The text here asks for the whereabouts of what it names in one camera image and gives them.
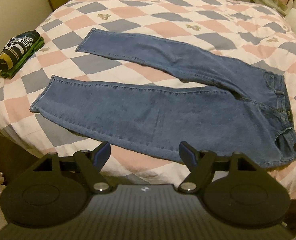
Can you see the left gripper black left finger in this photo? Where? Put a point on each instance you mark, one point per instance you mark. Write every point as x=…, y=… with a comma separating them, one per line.
x=90, y=163

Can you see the striped folded shirt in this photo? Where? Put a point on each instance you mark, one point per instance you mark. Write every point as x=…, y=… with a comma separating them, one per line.
x=16, y=48

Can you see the blue denim jeans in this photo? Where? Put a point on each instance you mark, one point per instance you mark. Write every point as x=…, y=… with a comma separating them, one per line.
x=235, y=108

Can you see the pink grey checkered quilt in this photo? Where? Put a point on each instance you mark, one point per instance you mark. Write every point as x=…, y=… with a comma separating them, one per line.
x=250, y=32

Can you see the green folded garment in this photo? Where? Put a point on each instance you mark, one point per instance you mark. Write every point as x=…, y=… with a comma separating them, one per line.
x=31, y=51

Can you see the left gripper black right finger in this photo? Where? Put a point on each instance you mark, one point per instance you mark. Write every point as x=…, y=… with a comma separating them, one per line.
x=200, y=165

